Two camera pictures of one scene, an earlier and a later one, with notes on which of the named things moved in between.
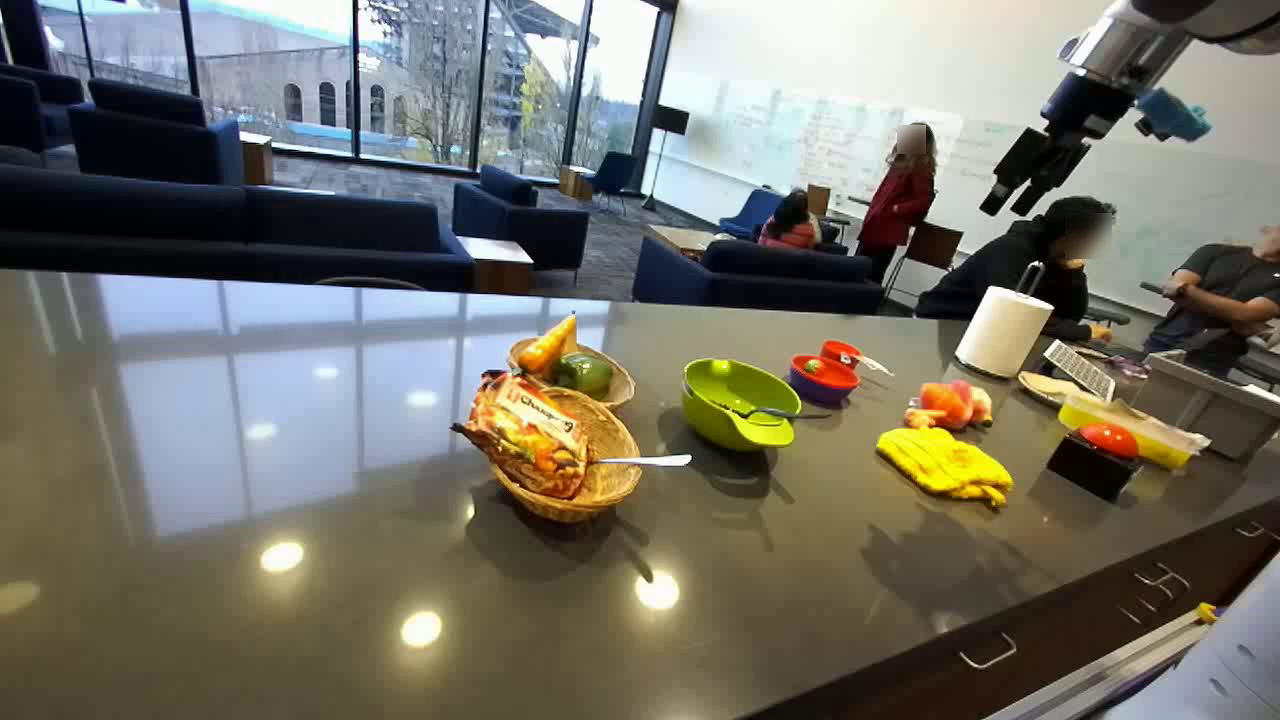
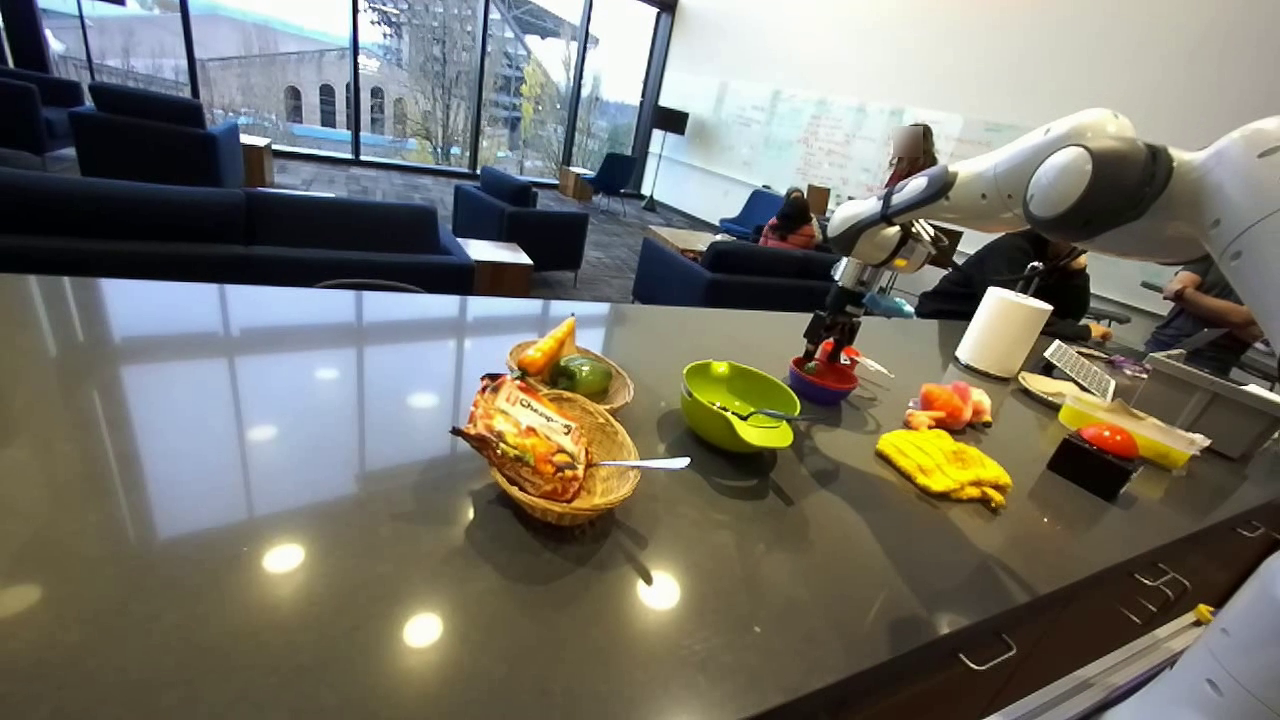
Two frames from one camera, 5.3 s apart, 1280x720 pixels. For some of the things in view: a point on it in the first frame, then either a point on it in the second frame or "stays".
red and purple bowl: (820, 384) stays
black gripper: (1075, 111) -> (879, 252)
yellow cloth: (938, 456) stays
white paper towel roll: (1004, 330) stays
